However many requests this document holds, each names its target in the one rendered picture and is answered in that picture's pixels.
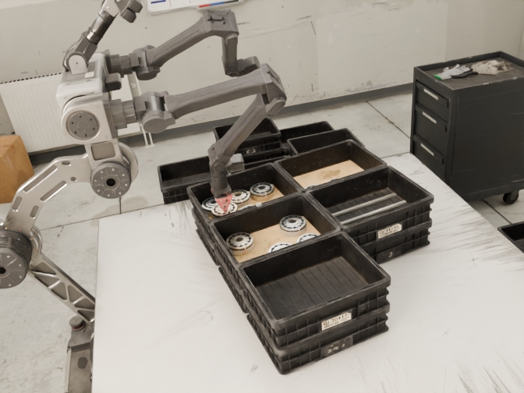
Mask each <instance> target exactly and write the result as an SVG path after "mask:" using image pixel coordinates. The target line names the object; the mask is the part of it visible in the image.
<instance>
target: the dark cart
mask: <svg viewBox="0 0 524 393"><path fill-rule="evenodd" d="M484 60H486V61H488V62H489V61H494V60H496V61H497V62H503V61H506V62H507V63H510V65H509V66H511V67H512V68H513V69H512V70H509V71H506V72H500V73H498V74H497V75H491V74H483V73H478V74H469V75H468V76H467V77H457V78H449V79H445V80H439V79H438V78H436V77H435V76H434V75H437V74H440V73H443V71H444V69H445V68H447V67H451V69H453V68H455V67H456V65H457V64H459V65H460V66H459V68H460V67H462V66H466V68H469V67H471V66H472V65H473V64H476V63H478V62H482V61H484ZM409 153H412V154H413V155H414V156H415V157H416V158H418V159H419V160H420V161H421V162H422V163H423V164H424V165H426V166H427V167H428V168H429V169H430V170H431V171H432V172H433V173H434V174H435V175H436V176H437V177H439V178H440V179H441V180H442V181H443V182H444V183H446V184H447V185H448V186H449V187H450V188H451V189H453V190H454V191H455V192H456V193H457V194H458V195H459V196H460V197H461V198H462V199H463V200H464V201H465V202H466V203H467V202H470V201H474V200H480V199H484V198H488V197H494V196H497V195H501V194H504V196H503V201H504V202H505V203H507V204H513V203H514V202H516V201H517V199H518V198H519V190H521V189H524V60H522V59H520V58H517V57H515V56H513V55H510V54H508V53H506V52H503V51H495V52H491V53H486V54H482V55H474V56H469V57H465V58H457V59H453V60H448V61H444V62H436V63H432V64H427V65H420V66H415V67H413V86H412V118H411V133H410V150H409Z"/></svg>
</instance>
